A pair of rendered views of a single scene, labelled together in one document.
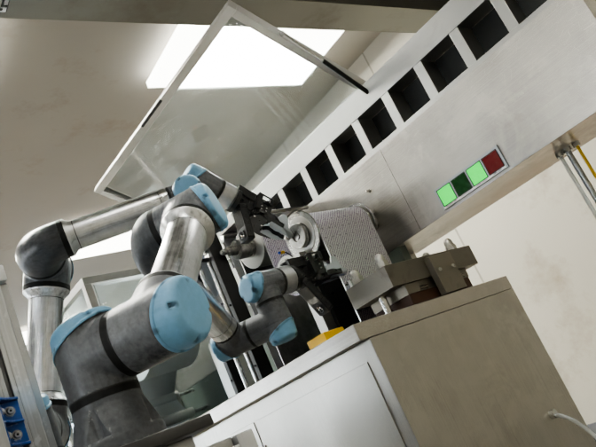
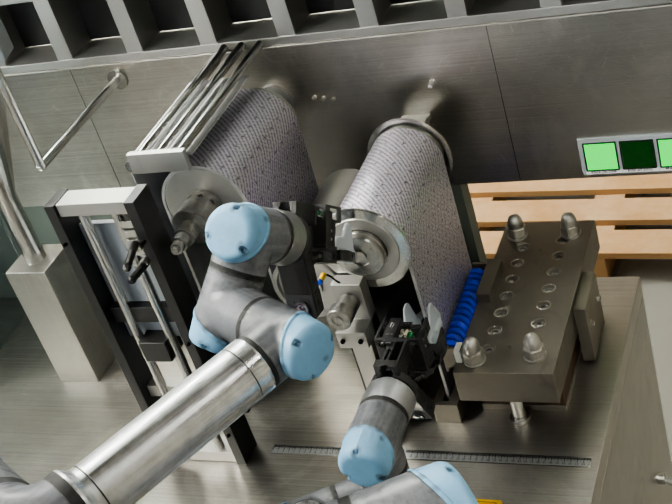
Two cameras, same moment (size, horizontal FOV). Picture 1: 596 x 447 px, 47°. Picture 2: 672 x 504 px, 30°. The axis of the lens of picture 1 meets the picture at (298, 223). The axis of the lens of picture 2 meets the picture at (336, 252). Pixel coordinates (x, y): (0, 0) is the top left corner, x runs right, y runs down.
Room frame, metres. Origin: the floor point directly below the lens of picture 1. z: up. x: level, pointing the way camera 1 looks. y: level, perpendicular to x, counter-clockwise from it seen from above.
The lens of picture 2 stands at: (0.44, 0.47, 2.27)
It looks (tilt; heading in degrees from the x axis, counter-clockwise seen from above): 33 degrees down; 344
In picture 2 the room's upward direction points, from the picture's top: 18 degrees counter-clockwise
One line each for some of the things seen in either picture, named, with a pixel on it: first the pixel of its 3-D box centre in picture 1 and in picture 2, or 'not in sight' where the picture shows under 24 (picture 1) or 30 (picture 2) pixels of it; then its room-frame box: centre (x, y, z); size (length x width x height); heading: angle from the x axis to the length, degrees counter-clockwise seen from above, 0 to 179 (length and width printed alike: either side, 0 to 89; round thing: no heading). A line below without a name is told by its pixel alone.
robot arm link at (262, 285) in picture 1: (262, 286); (373, 443); (1.72, 0.15, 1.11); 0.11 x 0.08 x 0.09; 135
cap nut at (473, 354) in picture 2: (356, 277); (472, 349); (1.86, -0.08, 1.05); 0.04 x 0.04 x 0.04
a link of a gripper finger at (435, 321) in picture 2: (335, 265); (431, 318); (1.89, -0.05, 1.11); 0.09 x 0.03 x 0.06; 134
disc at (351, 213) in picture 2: (301, 235); (364, 248); (1.95, 0.00, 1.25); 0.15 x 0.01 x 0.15; 45
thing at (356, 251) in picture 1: (362, 261); (442, 267); (2.00, -0.13, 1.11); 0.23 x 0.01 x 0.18; 135
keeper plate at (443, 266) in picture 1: (446, 272); (590, 316); (1.89, -0.32, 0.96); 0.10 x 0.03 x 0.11; 135
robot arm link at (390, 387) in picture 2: (284, 280); (386, 403); (1.78, 0.10, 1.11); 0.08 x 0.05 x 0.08; 45
